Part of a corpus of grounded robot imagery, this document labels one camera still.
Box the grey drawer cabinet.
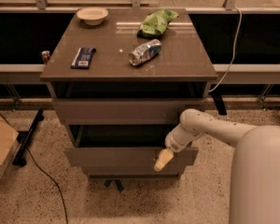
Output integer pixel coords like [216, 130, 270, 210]
[39, 7, 218, 182]

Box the black post right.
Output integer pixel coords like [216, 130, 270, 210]
[211, 88, 227, 116]

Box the white cable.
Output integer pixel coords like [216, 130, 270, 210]
[208, 6, 243, 94]

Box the black stand leg left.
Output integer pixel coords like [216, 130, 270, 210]
[12, 109, 44, 167]

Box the green chip bag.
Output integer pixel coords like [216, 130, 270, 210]
[137, 9, 179, 37]

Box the crushed silver soda can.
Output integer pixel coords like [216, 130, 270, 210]
[129, 39, 162, 66]

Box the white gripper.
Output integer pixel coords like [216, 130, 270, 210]
[154, 124, 203, 172]

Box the cardboard box left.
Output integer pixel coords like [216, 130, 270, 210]
[0, 116, 19, 180]

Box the black floor cable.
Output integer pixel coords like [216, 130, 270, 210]
[0, 105, 69, 224]

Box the red soda can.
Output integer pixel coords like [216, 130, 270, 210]
[41, 50, 50, 64]

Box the white paper bowl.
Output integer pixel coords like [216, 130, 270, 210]
[77, 7, 108, 26]

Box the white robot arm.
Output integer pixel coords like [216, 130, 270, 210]
[154, 109, 280, 224]

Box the grey drawer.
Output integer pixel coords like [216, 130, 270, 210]
[64, 124, 198, 175]
[88, 174, 181, 180]
[52, 98, 206, 125]

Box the blue snack packet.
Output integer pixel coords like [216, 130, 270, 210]
[71, 48, 96, 69]

